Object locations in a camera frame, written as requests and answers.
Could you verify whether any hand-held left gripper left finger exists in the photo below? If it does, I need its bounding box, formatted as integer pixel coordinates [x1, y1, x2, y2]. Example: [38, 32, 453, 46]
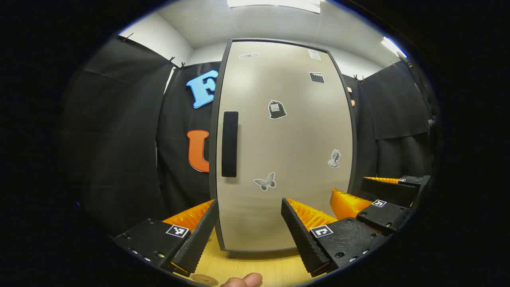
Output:
[112, 199, 220, 277]

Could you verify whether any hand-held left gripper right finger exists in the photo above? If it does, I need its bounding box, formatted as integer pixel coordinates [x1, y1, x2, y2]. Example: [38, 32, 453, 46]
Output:
[281, 197, 389, 277]

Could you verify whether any round wooden coaster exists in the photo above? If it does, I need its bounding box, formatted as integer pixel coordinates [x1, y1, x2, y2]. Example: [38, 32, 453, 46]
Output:
[190, 273, 220, 287]

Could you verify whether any beige cabinet door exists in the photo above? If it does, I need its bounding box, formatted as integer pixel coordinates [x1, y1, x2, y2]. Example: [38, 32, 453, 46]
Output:
[215, 40, 355, 252]

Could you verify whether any black backdrop cloth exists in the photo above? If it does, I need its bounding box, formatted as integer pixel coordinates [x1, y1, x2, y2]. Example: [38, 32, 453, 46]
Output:
[60, 34, 439, 236]

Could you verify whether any ceiling light panel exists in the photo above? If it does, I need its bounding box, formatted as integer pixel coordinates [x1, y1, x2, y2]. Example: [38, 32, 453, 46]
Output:
[381, 36, 408, 59]
[227, 0, 322, 13]

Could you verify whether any black cabinet door handle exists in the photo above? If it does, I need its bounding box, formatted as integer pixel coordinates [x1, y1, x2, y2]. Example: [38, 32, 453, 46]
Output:
[221, 111, 239, 178]

